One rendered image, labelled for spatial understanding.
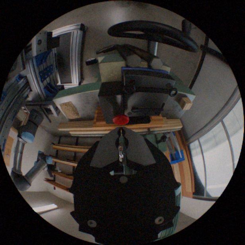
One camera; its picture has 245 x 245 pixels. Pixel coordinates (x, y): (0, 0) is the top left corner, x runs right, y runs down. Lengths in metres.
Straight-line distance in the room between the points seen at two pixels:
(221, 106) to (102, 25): 1.78
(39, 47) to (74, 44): 0.52
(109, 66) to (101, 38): 0.99
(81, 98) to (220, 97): 1.51
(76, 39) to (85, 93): 0.78
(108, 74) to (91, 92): 0.12
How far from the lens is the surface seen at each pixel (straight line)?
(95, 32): 1.15
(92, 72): 0.53
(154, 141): 0.27
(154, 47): 0.30
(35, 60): 0.67
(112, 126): 0.25
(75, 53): 0.99
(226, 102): 1.40
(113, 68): 0.15
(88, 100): 0.28
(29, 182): 0.75
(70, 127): 0.41
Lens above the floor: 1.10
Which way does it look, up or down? 33 degrees down
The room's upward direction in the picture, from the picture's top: 177 degrees clockwise
